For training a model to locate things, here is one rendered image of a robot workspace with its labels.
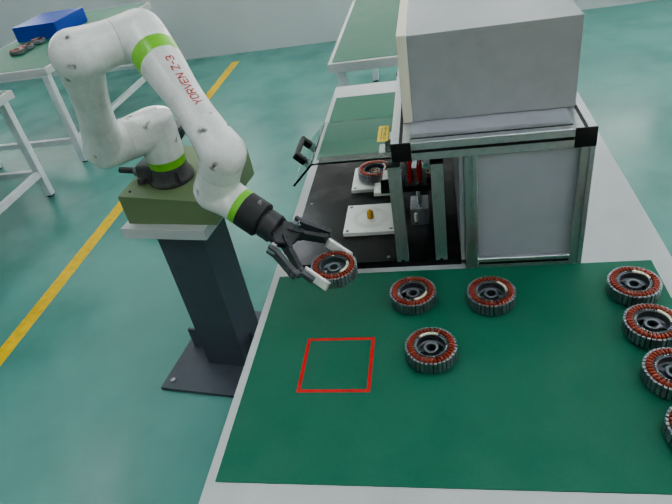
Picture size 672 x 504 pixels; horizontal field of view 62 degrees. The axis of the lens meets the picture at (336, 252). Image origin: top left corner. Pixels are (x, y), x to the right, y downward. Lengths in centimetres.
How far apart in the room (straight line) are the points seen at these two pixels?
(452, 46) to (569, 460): 87
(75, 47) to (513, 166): 105
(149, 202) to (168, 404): 87
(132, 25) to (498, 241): 104
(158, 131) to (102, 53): 41
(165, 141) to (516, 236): 110
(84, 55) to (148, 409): 142
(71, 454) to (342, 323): 139
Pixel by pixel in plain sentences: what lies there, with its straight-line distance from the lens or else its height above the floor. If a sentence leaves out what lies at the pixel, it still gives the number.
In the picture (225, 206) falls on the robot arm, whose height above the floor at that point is 103.
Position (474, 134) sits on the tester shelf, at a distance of 130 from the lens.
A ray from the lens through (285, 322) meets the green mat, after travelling 140.
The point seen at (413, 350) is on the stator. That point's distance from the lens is 122.
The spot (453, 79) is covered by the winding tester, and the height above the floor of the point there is 121.
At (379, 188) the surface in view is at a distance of 159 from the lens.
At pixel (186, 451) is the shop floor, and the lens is 222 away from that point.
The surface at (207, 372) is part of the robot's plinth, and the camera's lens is 242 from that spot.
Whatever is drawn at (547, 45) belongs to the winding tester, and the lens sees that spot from 136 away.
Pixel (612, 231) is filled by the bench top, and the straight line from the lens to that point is 164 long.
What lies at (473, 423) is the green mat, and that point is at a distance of 115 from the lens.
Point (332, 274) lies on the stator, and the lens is 131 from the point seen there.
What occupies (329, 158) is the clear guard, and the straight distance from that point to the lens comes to 138.
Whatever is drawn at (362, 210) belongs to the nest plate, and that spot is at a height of 78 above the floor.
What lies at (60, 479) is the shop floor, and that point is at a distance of 239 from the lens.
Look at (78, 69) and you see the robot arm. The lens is 152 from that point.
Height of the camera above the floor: 167
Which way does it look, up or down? 36 degrees down
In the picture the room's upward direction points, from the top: 11 degrees counter-clockwise
